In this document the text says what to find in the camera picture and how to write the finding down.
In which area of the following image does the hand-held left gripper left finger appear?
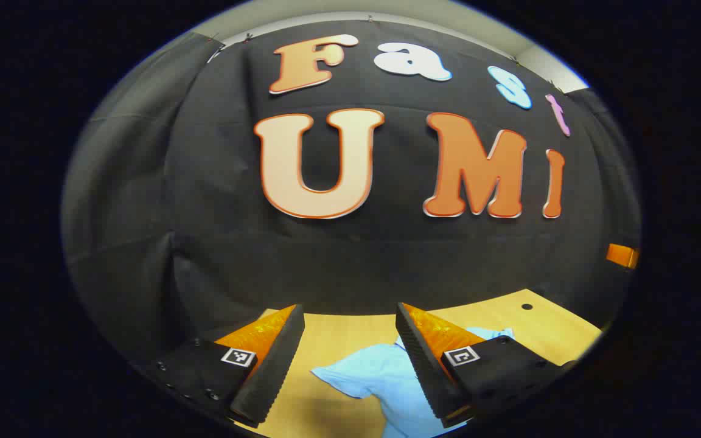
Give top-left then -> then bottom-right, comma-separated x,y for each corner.
147,304 -> 307,429

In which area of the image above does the black backdrop cloth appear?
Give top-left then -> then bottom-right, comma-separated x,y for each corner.
61,20 -> 642,369

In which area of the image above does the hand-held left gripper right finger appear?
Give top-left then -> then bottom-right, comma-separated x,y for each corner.
395,302 -> 578,429

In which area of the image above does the light blue T-shirt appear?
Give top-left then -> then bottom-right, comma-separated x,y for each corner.
310,327 -> 515,438

